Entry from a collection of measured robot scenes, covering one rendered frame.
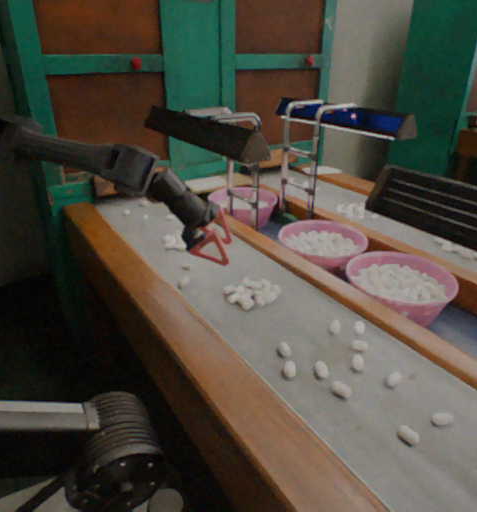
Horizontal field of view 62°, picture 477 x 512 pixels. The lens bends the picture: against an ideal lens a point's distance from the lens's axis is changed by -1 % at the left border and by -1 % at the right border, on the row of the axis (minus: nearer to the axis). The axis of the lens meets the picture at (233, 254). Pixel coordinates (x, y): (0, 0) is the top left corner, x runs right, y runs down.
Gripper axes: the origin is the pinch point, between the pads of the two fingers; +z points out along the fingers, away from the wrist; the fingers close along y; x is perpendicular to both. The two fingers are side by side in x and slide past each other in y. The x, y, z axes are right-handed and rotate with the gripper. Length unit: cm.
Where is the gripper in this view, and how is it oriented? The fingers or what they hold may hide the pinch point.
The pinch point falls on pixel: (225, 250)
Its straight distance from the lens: 81.4
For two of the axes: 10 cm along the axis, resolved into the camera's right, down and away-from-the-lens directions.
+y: -0.5, 4.5, -8.9
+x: 7.7, -5.5, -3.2
